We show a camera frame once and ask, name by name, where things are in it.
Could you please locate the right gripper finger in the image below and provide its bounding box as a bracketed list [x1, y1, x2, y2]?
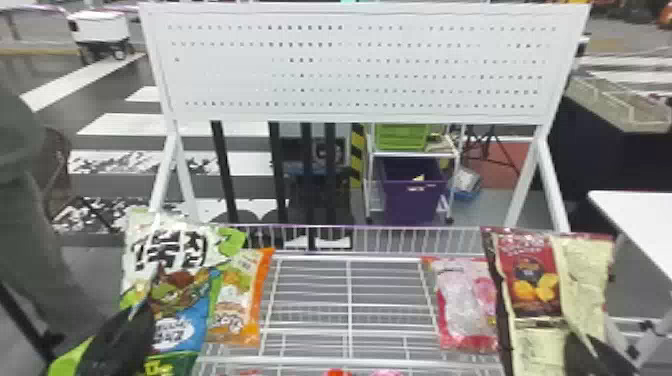
[563, 331, 599, 376]
[594, 345, 638, 376]

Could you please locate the red snack packet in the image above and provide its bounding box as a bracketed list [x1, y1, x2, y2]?
[481, 226, 617, 376]

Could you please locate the pink snack packet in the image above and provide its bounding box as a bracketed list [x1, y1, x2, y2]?
[421, 256, 500, 354]

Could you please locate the white side table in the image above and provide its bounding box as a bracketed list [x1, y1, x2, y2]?
[586, 189, 672, 337]

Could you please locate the purple crate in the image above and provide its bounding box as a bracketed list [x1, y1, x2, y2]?
[377, 156, 449, 225]

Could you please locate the white shelf trolley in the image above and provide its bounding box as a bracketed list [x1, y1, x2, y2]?
[363, 123, 466, 226]

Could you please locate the green basket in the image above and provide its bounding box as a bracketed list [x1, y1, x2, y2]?
[373, 124, 433, 153]

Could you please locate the orange snack packet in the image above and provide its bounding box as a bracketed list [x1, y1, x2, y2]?
[206, 247, 276, 348]

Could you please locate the green and white snack packet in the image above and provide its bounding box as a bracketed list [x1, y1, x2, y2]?
[119, 208, 248, 312]

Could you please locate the black and green snack packet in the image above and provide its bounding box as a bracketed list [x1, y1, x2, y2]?
[47, 303, 157, 376]

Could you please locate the yellow and black striped post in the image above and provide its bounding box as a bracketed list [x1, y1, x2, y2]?
[349, 123, 367, 189]

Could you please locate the white wire rack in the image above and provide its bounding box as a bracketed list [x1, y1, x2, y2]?
[138, 1, 592, 376]

